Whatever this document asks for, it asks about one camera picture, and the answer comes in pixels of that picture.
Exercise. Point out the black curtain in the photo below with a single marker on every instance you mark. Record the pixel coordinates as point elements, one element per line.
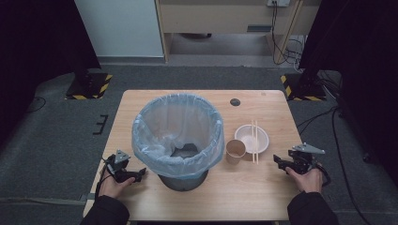
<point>37,47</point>
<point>359,47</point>

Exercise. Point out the light wooden desk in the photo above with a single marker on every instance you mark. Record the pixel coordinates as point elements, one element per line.
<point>212,17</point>

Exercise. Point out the dark grey trash bin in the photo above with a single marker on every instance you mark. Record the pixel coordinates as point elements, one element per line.
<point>184,184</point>

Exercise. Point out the person's left hand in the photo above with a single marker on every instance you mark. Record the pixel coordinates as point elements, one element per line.
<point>111,187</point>

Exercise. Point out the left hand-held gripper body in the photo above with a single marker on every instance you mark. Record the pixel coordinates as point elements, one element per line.
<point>120,170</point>

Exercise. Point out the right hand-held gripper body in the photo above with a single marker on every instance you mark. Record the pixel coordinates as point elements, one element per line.
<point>302,161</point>

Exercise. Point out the white wall socket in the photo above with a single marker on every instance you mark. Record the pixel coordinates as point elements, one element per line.
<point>278,2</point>

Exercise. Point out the blue plastic bin liner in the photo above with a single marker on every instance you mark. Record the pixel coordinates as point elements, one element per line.
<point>150,150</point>

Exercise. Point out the person's right hand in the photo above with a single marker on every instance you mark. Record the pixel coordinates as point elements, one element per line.
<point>309,182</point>

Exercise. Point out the black stand with striped base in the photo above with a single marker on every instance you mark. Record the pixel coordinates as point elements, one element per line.
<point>305,89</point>
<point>89,86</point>

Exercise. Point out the dark round table grommet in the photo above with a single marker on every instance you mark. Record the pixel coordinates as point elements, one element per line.
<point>235,102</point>

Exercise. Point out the white disposable bowl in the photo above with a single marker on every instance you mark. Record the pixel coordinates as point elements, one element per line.
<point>244,136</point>

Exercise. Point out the brown paper cup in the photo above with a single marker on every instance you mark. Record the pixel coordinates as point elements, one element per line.
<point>234,153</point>

